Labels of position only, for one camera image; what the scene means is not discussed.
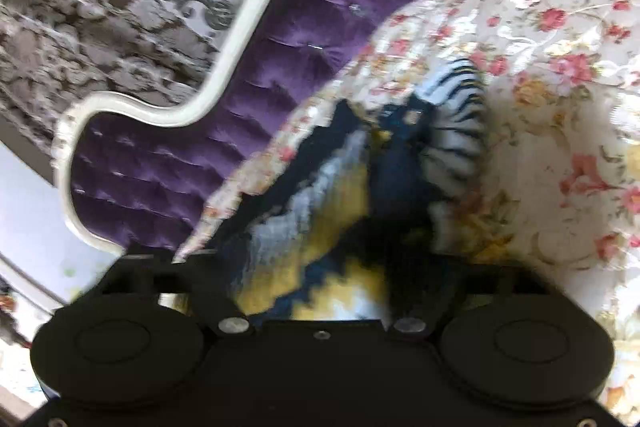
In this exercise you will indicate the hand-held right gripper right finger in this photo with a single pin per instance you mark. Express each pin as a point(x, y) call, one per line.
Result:
point(425, 316)

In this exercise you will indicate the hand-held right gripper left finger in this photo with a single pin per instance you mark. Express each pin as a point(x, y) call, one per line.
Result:
point(212, 304)

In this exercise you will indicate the yellow black white knit sweater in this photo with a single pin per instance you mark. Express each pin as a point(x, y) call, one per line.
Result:
point(340, 217)

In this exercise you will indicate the floral bed blanket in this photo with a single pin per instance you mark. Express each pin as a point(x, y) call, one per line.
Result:
point(550, 117)

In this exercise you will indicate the grey brown damask curtain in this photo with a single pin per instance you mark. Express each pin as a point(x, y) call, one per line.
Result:
point(100, 22)

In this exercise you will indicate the purple tufted headboard white frame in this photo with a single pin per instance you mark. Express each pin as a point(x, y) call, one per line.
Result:
point(280, 82)

